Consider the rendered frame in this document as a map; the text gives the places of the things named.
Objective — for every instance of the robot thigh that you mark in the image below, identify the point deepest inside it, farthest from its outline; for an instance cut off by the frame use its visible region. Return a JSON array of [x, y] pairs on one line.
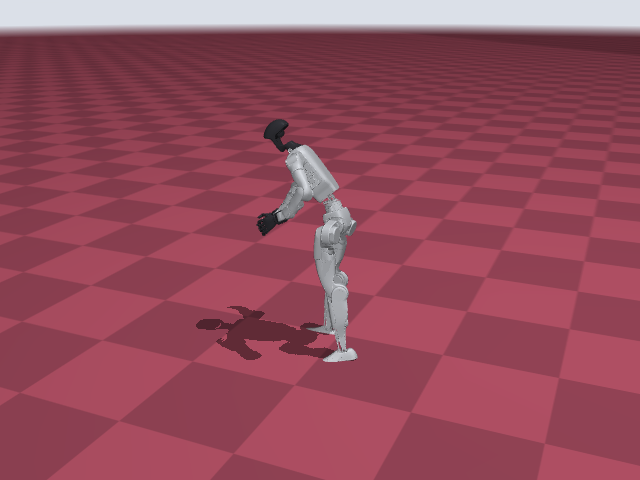
[[339, 249], [325, 256]]

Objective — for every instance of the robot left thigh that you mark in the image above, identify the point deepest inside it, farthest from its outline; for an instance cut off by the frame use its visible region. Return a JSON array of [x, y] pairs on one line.
[[325, 256]]

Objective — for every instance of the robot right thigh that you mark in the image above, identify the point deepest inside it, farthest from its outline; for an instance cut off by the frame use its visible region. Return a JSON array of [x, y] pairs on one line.
[[339, 249]]

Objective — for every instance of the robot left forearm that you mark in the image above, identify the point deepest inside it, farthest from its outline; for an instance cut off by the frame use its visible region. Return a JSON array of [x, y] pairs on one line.
[[293, 207]]

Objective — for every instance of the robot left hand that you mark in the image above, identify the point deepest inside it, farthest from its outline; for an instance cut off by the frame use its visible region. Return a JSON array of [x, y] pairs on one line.
[[269, 222]]

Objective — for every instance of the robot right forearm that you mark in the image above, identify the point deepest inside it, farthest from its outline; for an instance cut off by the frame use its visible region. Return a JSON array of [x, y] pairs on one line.
[[286, 201]]

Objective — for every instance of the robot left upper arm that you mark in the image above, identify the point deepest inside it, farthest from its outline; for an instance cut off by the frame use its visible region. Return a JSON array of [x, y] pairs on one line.
[[295, 164]]

